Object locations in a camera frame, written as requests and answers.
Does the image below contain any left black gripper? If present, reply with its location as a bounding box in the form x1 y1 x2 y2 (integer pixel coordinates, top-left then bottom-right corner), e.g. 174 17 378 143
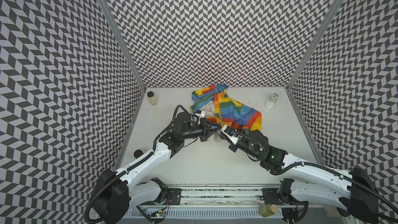
180 117 222 141

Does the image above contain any rainbow coloured jacket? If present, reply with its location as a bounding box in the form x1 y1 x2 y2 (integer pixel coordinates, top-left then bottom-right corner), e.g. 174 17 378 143
190 85 262 134

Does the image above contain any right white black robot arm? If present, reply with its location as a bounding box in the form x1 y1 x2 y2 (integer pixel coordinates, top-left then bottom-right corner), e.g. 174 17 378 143
221 125 398 224

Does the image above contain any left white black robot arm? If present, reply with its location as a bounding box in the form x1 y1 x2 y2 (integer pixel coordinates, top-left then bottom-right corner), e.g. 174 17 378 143
84 112 222 224

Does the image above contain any black-lid jar back left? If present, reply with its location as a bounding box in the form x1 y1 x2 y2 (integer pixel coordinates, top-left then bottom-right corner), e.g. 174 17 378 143
147 91 158 106

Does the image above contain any black-lid jar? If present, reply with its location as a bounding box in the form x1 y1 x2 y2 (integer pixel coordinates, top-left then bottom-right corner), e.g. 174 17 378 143
147 91 158 106
133 149 144 159

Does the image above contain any white bottle back right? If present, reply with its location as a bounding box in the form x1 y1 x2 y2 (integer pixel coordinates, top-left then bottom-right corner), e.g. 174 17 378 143
265 93 278 110

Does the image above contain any black-lid jar front left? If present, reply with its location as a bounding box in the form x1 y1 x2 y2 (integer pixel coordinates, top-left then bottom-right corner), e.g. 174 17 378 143
133 149 144 159

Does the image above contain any small green circuit board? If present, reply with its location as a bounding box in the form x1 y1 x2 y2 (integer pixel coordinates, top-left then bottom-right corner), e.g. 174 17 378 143
150 211 165 218

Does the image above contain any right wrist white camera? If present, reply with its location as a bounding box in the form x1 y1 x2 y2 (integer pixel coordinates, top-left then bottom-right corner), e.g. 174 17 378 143
221 125 242 145

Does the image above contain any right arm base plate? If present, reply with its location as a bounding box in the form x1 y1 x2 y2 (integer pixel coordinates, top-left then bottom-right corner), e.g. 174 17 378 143
262 188 307 206

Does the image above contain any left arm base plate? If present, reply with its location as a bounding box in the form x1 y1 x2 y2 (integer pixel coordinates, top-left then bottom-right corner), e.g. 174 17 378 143
166 188 182 206

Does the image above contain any tan-lid jar on rail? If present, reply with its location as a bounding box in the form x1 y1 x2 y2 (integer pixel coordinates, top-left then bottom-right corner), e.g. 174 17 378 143
259 204 278 217

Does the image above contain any aluminium front rail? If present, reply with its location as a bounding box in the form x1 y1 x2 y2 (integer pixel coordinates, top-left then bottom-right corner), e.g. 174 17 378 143
96 185 352 209

